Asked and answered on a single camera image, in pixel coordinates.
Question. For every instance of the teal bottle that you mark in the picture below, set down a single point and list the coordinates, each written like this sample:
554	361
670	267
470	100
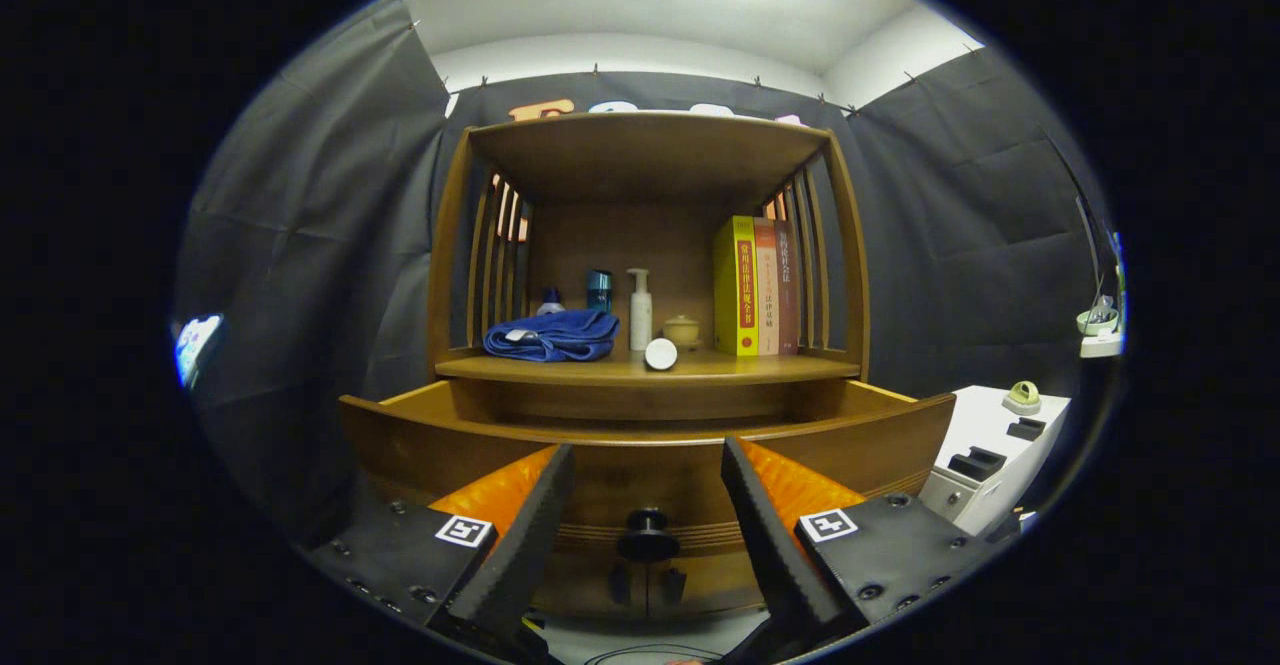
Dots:
600	290

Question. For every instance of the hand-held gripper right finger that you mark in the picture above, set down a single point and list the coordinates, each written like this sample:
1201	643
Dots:
775	545

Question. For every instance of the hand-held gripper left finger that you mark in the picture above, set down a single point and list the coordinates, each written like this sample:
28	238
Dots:
530	535

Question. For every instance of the beige lidded teacup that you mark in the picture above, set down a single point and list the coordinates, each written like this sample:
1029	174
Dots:
682	332

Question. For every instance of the yellow book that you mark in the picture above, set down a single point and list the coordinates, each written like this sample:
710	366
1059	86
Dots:
732	285

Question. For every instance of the green-rimmed bowl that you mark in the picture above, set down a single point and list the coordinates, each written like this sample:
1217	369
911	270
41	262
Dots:
1095	323

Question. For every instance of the small white blue-capped bottle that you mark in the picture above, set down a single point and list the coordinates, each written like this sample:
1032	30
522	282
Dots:
551	305

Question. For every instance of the brown book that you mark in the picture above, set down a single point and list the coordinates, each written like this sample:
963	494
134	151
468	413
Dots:
788	290

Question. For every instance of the wooden cabinet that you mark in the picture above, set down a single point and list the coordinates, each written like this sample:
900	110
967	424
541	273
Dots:
640	150

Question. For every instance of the wooden drawer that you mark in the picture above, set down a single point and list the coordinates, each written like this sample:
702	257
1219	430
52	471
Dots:
640	475

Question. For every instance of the small black block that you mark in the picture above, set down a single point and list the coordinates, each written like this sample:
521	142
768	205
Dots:
1025	430

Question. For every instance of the white green-print tube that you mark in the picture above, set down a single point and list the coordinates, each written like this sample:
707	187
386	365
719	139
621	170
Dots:
660	353

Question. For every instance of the bright screen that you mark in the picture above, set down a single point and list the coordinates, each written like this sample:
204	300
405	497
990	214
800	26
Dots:
197	345

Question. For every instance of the white side cabinet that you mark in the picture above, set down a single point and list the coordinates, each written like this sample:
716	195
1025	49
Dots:
980	415

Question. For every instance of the blue folded towel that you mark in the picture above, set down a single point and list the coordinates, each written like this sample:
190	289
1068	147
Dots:
555	335

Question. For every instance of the black backdrop cloth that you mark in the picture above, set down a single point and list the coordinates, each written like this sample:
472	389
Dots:
330	195

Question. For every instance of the wooden countertop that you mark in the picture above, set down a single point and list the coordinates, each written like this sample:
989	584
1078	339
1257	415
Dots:
560	370

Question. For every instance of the black drawer knob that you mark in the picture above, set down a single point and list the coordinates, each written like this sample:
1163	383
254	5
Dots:
647	535

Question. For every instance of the white pump bottle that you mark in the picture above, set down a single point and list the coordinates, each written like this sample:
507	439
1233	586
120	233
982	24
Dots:
640	320

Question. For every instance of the orange book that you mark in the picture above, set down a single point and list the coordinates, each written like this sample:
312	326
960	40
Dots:
766	285

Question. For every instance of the large black block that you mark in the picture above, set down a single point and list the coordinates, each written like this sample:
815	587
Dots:
975	465

